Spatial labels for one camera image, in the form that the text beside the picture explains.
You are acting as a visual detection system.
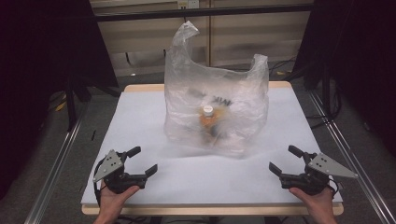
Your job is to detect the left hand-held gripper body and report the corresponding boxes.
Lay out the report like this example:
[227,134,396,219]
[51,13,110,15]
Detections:
[92,148,148,195]

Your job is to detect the orange bottle with white cap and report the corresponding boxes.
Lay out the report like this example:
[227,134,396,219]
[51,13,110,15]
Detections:
[199,105,222,145]

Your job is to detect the person's right hand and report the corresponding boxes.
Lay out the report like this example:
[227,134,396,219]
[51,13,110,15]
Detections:
[288,186,336,218]

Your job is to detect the white wall outlet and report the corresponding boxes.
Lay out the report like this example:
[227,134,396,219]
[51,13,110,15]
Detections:
[177,0,200,10]

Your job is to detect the dark curtain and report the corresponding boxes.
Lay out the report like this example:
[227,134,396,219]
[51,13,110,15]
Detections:
[0,0,120,201]
[293,0,396,158]

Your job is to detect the metal floor rail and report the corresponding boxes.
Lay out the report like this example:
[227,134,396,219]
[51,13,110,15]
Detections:
[23,102,92,224]
[307,90,396,224]

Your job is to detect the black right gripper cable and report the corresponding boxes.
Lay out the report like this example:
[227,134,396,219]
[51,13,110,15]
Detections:
[326,177,341,196]

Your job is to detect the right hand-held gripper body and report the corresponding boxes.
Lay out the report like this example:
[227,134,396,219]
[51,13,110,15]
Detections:
[279,152,359,196]

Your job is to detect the black metal stand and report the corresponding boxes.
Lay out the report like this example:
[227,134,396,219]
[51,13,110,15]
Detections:
[64,73,94,133]

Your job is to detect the person's left hand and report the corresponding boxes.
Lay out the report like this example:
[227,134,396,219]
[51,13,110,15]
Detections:
[99,180,141,218]

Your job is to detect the black horizontal bar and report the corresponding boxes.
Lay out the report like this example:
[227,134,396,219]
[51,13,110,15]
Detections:
[92,3,316,23]

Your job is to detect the white foam mat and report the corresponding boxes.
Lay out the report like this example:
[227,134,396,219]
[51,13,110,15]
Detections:
[80,86,344,206]

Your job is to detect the wooden table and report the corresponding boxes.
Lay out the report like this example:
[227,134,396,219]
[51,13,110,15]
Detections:
[80,80,346,217]

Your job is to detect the translucent white plastic bag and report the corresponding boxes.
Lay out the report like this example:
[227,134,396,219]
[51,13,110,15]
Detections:
[163,21,270,159]

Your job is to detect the black floor cables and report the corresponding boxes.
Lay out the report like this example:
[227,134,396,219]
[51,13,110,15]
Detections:
[306,66,343,131]

